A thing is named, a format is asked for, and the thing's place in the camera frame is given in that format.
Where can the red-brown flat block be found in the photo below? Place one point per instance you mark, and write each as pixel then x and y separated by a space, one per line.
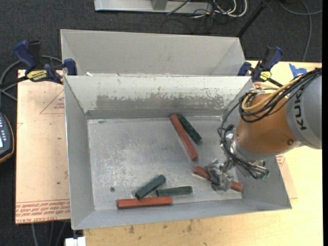
pixel 201 172
pixel 185 138
pixel 144 202

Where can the dark green flat block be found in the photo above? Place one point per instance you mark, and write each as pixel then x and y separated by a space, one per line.
pixel 174 191
pixel 150 187
pixel 191 130

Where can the brown cardboard board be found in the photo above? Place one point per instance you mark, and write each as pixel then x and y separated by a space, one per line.
pixel 41 150

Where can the grey metal bin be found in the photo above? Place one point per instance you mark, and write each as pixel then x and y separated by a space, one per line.
pixel 133 150

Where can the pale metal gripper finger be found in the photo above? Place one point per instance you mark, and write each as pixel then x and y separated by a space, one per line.
pixel 223 182
pixel 212 170

